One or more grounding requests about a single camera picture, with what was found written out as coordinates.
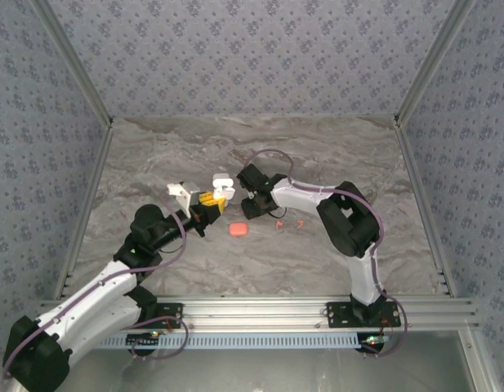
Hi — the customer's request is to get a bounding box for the white slotted cable duct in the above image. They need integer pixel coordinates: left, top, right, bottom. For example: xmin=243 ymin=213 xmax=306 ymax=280
xmin=94 ymin=332 xmax=359 ymax=351

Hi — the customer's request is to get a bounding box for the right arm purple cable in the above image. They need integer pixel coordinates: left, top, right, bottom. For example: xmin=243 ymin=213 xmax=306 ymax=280
xmin=249 ymin=149 xmax=412 ymax=359

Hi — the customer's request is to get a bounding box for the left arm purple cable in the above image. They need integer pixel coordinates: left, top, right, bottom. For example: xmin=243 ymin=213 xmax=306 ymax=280
xmin=1 ymin=194 xmax=190 ymax=379

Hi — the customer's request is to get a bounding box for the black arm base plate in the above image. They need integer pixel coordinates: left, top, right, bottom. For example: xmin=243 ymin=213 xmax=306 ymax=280
xmin=151 ymin=301 xmax=184 ymax=330
xmin=326 ymin=301 xmax=402 ymax=330

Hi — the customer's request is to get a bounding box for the aluminium table edge rail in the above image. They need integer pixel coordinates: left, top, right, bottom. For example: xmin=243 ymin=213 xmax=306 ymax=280
xmin=394 ymin=121 xmax=459 ymax=299
xmin=53 ymin=122 xmax=114 ymax=301

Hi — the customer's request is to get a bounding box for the wide aluminium mounting rail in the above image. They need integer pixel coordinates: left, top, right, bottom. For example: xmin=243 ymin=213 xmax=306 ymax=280
xmin=38 ymin=296 xmax=480 ymax=332

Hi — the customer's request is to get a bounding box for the small black circuit board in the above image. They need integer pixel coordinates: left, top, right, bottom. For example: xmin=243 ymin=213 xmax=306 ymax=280
xmin=359 ymin=334 xmax=390 ymax=354
xmin=126 ymin=331 xmax=162 ymax=355

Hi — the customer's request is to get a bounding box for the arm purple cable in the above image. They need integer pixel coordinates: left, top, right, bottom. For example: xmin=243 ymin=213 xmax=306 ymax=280
xmin=249 ymin=149 xmax=412 ymax=359
xmin=1 ymin=194 xmax=190 ymax=379

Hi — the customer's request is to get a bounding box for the grey sheet metal panel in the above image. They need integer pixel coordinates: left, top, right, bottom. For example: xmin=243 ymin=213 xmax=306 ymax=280
xmin=14 ymin=330 xmax=493 ymax=392

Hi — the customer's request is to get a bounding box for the aluminium frame post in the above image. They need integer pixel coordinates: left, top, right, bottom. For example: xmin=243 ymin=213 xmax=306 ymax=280
xmin=393 ymin=0 xmax=480 ymax=128
xmin=30 ymin=0 xmax=114 ymax=128

